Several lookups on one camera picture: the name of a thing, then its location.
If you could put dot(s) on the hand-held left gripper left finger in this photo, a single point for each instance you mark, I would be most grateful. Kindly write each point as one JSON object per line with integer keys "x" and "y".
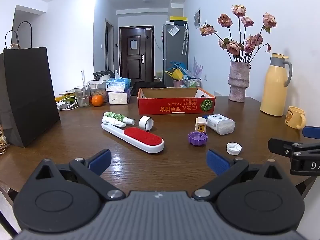
{"x": 100, "y": 160}

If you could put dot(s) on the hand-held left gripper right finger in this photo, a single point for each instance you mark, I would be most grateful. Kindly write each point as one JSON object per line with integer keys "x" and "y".
{"x": 217, "y": 163}

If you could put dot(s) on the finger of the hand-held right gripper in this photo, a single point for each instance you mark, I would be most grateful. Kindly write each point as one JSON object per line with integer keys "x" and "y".
{"x": 280, "y": 146}
{"x": 311, "y": 132}

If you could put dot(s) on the purple ridged cap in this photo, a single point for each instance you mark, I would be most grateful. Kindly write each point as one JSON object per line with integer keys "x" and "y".
{"x": 192, "y": 140}

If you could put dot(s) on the white plastic bottle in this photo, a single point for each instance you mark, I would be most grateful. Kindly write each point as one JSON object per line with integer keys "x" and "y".
{"x": 221, "y": 125}

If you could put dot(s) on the small white tube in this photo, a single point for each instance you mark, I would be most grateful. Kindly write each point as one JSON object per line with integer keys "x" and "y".
{"x": 116, "y": 123}

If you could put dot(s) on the small yellow white box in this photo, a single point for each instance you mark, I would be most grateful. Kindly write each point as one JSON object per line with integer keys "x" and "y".
{"x": 200, "y": 126}

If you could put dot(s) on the green white spray bottle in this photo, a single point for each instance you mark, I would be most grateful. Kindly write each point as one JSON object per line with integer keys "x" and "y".
{"x": 115, "y": 116}

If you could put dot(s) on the white red lint brush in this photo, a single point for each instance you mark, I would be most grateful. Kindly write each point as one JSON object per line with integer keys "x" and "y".
{"x": 142, "y": 136}

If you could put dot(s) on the red cardboard box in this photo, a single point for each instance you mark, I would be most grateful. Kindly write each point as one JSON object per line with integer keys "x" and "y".
{"x": 162, "y": 108}

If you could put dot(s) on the white ribbed bottle cap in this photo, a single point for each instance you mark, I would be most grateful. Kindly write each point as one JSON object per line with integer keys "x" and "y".
{"x": 233, "y": 150}

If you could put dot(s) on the yellow mug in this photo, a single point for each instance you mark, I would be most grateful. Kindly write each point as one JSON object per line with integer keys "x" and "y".
{"x": 293, "y": 117}

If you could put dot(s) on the yellow thermos jug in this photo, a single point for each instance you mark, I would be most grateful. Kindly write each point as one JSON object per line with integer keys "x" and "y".
{"x": 272, "y": 90}

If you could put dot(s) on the white cylindrical cap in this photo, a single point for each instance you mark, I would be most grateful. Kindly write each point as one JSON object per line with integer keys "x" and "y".
{"x": 143, "y": 122}

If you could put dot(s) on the orange fruit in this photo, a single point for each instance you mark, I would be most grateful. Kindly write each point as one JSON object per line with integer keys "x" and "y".
{"x": 97, "y": 100}

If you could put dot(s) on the clear glass cup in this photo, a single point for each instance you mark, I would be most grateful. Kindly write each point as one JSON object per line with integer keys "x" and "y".
{"x": 82, "y": 100}

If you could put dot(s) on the purple tissue pack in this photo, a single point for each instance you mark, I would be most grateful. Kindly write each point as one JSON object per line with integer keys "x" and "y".
{"x": 117, "y": 98}

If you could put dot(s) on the clear plastic food container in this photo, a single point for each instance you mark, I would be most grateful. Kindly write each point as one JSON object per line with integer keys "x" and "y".
{"x": 98, "y": 88}

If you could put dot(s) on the pink ceramic vase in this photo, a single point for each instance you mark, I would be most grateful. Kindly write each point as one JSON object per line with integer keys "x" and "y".
{"x": 238, "y": 85}

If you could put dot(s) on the blue tissue pack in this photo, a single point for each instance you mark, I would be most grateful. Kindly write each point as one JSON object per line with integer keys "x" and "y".
{"x": 117, "y": 85}

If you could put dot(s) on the white stick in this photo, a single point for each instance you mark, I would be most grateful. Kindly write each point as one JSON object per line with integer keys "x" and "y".
{"x": 82, "y": 78}

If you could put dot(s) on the metal trolley rack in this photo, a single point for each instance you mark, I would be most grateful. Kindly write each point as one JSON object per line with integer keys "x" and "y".
{"x": 192, "y": 82}

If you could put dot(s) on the black device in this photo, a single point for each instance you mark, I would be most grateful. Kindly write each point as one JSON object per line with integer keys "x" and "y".
{"x": 102, "y": 74}

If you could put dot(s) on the black folding chair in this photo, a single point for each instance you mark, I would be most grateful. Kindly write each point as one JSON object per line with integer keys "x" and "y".
{"x": 147, "y": 85}

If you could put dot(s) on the pink bucket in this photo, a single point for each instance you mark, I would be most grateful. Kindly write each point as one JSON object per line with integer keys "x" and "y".
{"x": 178, "y": 83}

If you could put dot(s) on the purple feather decoration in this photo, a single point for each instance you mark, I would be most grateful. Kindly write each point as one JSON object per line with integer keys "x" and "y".
{"x": 196, "y": 68}

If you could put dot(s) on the yellow plastic dustpan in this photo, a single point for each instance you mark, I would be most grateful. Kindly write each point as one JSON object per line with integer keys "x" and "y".
{"x": 177, "y": 74}

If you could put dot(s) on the black paper bag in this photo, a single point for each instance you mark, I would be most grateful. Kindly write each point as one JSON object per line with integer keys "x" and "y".
{"x": 27, "y": 92}

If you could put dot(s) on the dark brown door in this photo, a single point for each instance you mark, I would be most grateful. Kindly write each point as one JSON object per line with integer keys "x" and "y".
{"x": 136, "y": 65}

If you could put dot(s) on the blue plastic item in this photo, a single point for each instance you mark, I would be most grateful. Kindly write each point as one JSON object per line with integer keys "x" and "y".
{"x": 178, "y": 64}

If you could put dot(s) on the dried pink roses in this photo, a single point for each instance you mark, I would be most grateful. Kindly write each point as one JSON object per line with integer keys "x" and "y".
{"x": 233, "y": 47}

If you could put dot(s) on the grey refrigerator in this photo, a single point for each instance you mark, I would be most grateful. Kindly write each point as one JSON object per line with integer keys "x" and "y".
{"x": 172, "y": 55}

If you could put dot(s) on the white paper sheet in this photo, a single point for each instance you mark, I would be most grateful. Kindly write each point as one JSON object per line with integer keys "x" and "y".
{"x": 132, "y": 44}

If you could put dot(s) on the folded white umbrella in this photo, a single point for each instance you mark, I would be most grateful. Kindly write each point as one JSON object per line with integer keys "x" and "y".
{"x": 185, "y": 40}

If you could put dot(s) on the clear plastic bag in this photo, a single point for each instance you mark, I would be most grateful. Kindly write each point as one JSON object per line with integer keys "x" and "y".
{"x": 173, "y": 30}

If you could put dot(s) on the wall electrical panel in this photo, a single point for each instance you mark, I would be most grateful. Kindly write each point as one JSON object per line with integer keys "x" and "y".
{"x": 197, "y": 18}

